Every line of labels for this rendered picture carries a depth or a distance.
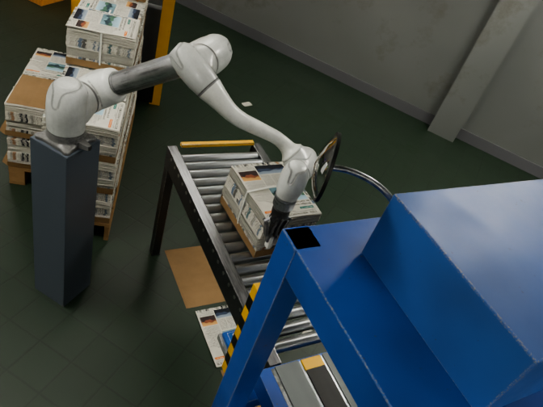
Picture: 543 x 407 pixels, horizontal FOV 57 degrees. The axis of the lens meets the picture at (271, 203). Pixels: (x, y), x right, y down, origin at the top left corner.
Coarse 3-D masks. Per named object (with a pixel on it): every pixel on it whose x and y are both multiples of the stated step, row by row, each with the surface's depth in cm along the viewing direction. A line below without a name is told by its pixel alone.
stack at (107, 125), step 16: (128, 96) 309; (96, 112) 267; (112, 112) 271; (128, 112) 326; (96, 128) 259; (112, 128) 260; (128, 128) 359; (112, 144) 266; (112, 176) 280; (96, 208) 295; (112, 208) 316; (96, 224) 303
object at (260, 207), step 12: (252, 204) 217; (264, 204) 215; (300, 204) 222; (312, 204) 224; (252, 216) 218; (264, 216) 209; (300, 216) 216; (312, 216) 221; (252, 228) 219; (252, 240) 220; (264, 240) 217; (276, 240) 222
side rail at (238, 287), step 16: (176, 160) 259; (176, 176) 258; (192, 192) 244; (192, 208) 241; (192, 224) 243; (208, 224) 230; (208, 240) 226; (208, 256) 228; (224, 256) 218; (224, 272) 214; (224, 288) 215; (240, 288) 207; (240, 304) 202; (272, 352) 188
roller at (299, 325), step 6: (306, 318) 205; (288, 324) 200; (294, 324) 201; (300, 324) 202; (306, 324) 203; (282, 330) 197; (288, 330) 199; (294, 330) 200; (300, 330) 202; (282, 336) 199
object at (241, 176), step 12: (240, 168) 229; (252, 168) 232; (264, 168) 235; (276, 168) 238; (228, 180) 234; (240, 180) 224; (252, 180) 226; (264, 180) 228; (276, 180) 231; (228, 192) 234; (240, 192) 225; (228, 204) 237
